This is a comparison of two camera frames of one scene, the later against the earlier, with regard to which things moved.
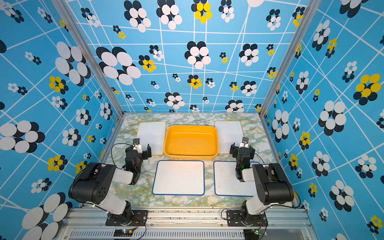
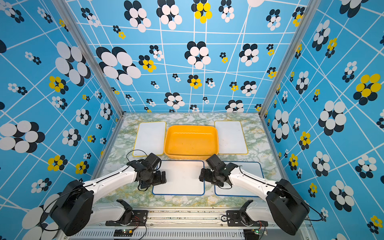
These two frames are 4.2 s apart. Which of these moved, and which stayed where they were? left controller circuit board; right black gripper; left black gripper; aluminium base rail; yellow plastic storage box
Moved: right black gripper; left black gripper
Stayed: yellow plastic storage box; aluminium base rail; left controller circuit board
